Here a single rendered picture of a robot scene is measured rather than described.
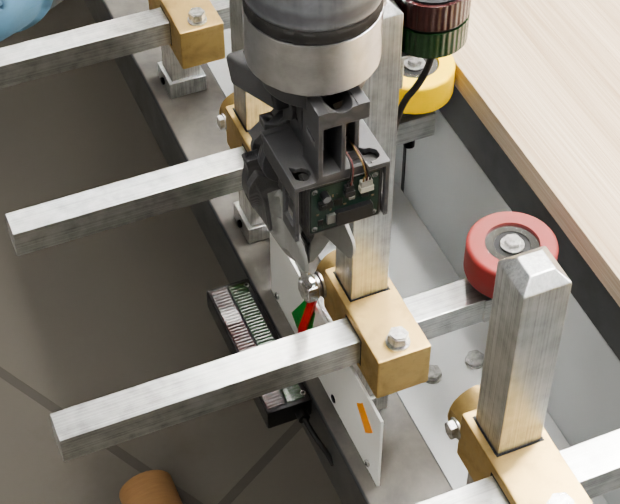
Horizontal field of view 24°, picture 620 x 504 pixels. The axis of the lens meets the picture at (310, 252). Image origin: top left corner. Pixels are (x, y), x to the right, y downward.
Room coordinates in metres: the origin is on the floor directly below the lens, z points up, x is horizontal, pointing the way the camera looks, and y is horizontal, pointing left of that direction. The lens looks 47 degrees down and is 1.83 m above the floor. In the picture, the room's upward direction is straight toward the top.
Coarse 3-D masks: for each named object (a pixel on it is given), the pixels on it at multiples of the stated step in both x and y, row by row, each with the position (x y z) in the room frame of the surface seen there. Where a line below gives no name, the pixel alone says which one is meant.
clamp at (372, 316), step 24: (336, 288) 0.84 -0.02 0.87; (336, 312) 0.83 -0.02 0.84; (360, 312) 0.81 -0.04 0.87; (384, 312) 0.81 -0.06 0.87; (408, 312) 0.81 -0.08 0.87; (360, 336) 0.78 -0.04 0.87; (384, 336) 0.78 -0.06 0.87; (360, 360) 0.78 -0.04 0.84; (384, 360) 0.76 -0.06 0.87; (408, 360) 0.76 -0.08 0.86; (384, 384) 0.75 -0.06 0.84; (408, 384) 0.76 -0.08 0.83
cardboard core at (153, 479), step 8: (144, 472) 1.18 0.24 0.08; (152, 472) 1.18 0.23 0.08; (160, 472) 1.18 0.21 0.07; (128, 480) 1.17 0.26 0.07; (136, 480) 1.17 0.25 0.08; (144, 480) 1.16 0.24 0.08; (152, 480) 1.16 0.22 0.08; (160, 480) 1.17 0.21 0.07; (168, 480) 1.17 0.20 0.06; (128, 488) 1.16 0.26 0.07; (136, 488) 1.15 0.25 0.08; (144, 488) 1.15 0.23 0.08; (152, 488) 1.15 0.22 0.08; (160, 488) 1.15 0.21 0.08; (168, 488) 1.16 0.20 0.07; (120, 496) 1.16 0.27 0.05; (128, 496) 1.15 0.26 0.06; (136, 496) 1.14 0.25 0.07; (144, 496) 1.14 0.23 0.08; (152, 496) 1.14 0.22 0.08; (160, 496) 1.14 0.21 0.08; (168, 496) 1.14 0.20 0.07; (176, 496) 1.15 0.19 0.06
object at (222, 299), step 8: (224, 288) 0.98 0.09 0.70; (216, 296) 0.97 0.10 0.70; (224, 296) 0.97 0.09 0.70; (216, 304) 0.96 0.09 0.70; (224, 304) 0.96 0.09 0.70; (232, 304) 0.96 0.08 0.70; (224, 312) 0.95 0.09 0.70; (232, 312) 0.95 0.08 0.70; (224, 320) 0.94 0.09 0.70; (232, 320) 0.94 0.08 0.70; (240, 320) 0.94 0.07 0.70; (232, 328) 0.93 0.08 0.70; (240, 328) 0.93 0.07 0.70; (232, 336) 0.92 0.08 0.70; (240, 336) 0.92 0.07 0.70; (248, 336) 0.92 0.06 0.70; (240, 344) 0.91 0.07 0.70; (248, 344) 0.91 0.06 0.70; (272, 392) 0.85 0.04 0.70; (264, 400) 0.84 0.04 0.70; (272, 400) 0.84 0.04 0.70; (280, 400) 0.84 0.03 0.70
